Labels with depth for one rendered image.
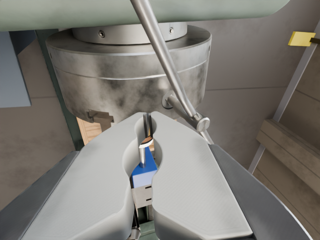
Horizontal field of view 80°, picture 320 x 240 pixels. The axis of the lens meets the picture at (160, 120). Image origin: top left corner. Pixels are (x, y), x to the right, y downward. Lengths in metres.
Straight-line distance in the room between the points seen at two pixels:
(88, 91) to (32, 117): 1.50
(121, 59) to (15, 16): 0.12
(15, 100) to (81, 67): 0.59
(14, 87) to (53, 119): 0.96
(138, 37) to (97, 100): 0.12
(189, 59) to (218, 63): 1.58
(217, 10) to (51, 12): 0.20
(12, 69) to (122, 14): 0.62
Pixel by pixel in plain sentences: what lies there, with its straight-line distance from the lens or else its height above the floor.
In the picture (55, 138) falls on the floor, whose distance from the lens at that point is 1.90.
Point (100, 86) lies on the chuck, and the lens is 0.30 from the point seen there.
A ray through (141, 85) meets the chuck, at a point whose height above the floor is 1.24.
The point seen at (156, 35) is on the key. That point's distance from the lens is 0.17.
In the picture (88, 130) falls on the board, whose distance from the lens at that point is 0.75.
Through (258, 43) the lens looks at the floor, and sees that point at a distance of 2.09.
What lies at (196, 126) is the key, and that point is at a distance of 0.25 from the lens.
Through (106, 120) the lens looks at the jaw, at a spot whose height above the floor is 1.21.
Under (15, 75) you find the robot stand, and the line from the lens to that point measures 0.84.
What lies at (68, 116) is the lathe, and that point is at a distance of 1.13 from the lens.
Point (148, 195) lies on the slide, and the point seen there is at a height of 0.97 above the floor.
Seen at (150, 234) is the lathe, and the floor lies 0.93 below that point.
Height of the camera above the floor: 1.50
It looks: 52 degrees down
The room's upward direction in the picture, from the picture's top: 151 degrees clockwise
